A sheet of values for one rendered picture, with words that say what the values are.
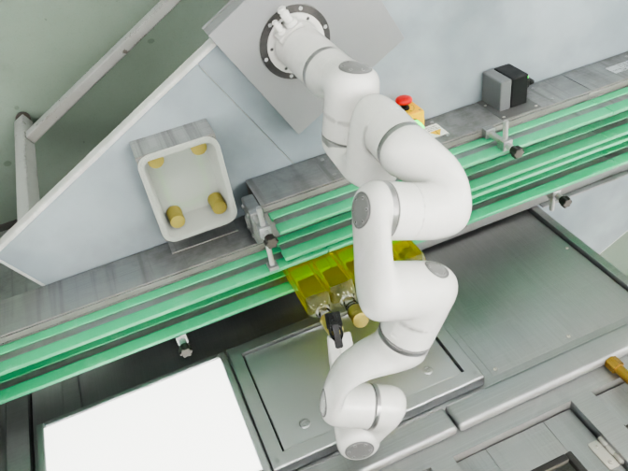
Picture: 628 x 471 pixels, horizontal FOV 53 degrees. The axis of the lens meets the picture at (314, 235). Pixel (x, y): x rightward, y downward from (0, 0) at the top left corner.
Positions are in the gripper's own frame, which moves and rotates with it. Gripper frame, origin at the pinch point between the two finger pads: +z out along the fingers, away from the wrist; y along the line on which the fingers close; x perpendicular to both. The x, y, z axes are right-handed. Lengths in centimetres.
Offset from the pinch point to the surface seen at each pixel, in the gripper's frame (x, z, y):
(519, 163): -52, 37, 7
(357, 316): -4.9, -0.4, 2.8
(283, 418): 13.6, -10.0, -12.6
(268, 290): 13.1, 18.6, -3.1
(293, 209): 3.9, 24.5, 13.9
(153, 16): 33, 90, 40
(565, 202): -63, 32, -4
